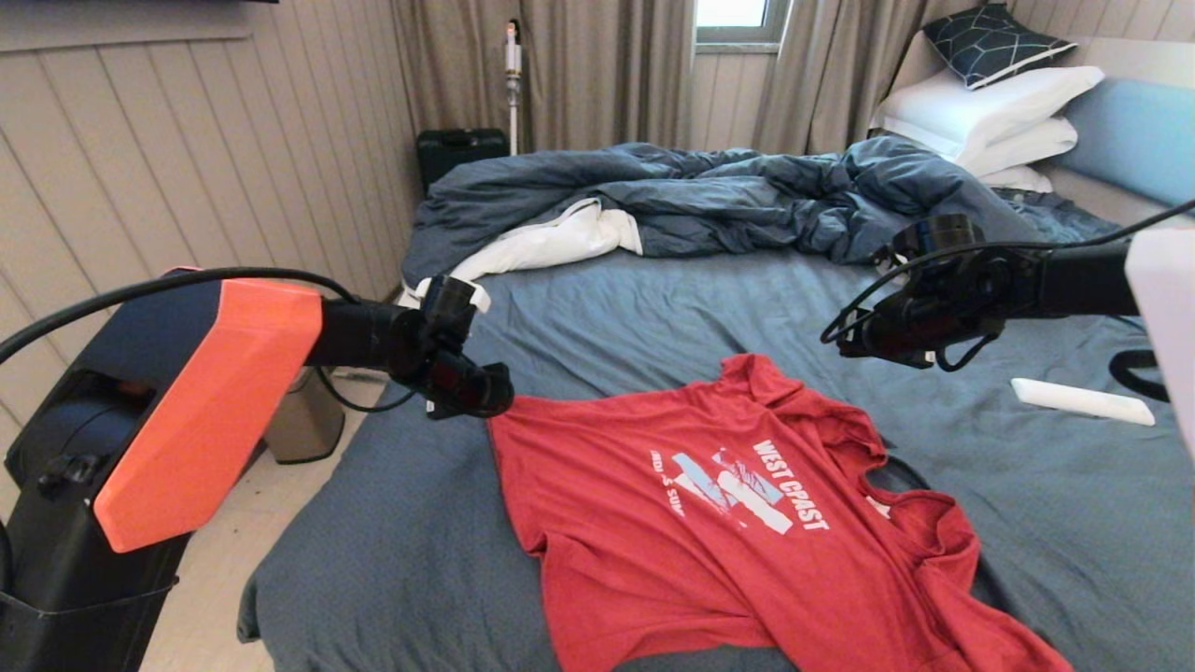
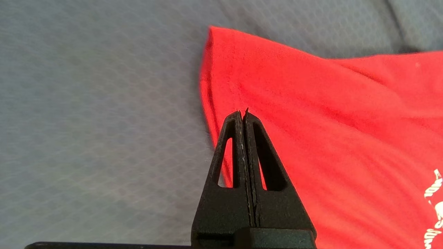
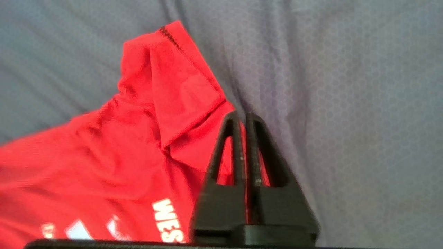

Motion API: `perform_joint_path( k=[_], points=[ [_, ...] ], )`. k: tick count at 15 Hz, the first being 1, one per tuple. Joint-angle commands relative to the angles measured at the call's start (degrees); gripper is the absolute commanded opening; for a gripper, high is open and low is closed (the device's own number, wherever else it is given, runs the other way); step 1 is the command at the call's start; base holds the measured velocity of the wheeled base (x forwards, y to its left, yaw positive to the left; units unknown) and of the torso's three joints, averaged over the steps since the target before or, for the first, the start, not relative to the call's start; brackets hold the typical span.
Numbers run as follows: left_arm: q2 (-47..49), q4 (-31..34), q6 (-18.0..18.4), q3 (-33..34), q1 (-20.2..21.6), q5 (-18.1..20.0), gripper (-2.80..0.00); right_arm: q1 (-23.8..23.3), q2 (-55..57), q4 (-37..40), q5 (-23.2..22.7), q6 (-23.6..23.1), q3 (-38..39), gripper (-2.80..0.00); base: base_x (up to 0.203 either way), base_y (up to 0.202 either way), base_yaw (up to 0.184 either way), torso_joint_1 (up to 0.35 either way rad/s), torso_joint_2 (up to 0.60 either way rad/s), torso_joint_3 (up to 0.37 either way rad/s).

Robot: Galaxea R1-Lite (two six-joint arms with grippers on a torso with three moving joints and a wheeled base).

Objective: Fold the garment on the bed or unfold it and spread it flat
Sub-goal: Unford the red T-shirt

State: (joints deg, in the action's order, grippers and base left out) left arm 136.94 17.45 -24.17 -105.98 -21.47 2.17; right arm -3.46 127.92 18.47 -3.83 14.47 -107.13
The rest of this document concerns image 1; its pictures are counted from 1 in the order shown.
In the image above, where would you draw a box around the red printed t-shirt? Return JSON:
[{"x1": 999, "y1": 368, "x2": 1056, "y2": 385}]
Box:
[{"x1": 485, "y1": 353, "x2": 1075, "y2": 672}]

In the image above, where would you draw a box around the beige trash bin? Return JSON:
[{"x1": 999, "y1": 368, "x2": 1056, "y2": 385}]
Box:
[{"x1": 264, "y1": 366, "x2": 345, "y2": 465}]

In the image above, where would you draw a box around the flat white remote control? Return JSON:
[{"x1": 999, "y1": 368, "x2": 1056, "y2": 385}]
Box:
[{"x1": 1011, "y1": 377, "x2": 1157, "y2": 427}]

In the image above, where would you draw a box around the blue-grey bed sheet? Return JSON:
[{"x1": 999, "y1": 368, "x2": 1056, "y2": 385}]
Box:
[{"x1": 235, "y1": 191, "x2": 1195, "y2": 672}]

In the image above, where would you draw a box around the dark blue crumpled duvet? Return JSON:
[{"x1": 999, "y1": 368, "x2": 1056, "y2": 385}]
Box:
[{"x1": 394, "y1": 135, "x2": 1061, "y2": 360}]

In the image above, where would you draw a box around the large white pillow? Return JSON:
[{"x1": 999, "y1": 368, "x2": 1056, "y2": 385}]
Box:
[{"x1": 868, "y1": 65, "x2": 1104, "y2": 169}]

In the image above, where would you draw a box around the dark green suitcase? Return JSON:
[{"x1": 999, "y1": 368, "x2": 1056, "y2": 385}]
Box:
[{"x1": 415, "y1": 129, "x2": 511, "y2": 199}]

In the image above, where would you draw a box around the beige curtain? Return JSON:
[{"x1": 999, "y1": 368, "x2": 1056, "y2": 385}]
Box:
[
  {"x1": 390, "y1": 0, "x2": 697, "y2": 156},
  {"x1": 752, "y1": 0, "x2": 983, "y2": 158}
]

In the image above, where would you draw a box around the blue headboard cushion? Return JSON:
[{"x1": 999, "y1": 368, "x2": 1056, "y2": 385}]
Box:
[{"x1": 1053, "y1": 78, "x2": 1195, "y2": 218}]

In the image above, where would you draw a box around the dark geometric patterned cushion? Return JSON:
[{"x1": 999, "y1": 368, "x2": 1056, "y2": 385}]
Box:
[{"x1": 921, "y1": 4, "x2": 1076, "y2": 92}]

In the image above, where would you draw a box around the white stick vacuum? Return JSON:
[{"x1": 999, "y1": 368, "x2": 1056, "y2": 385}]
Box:
[{"x1": 503, "y1": 21, "x2": 523, "y2": 158}]

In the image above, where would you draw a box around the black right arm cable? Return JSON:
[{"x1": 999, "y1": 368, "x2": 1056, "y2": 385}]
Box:
[{"x1": 822, "y1": 199, "x2": 1195, "y2": 404}]

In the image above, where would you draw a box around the window with grey frame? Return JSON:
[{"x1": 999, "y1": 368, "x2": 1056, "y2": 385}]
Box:
[{"x1": 694, "y1": 0, "x2": 791, "y2": 48}]

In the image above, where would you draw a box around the black wall screen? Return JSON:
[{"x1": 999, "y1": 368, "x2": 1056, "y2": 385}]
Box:
[{"x1": 37, "y1": 0, "x2": 279, "y2": 7}]

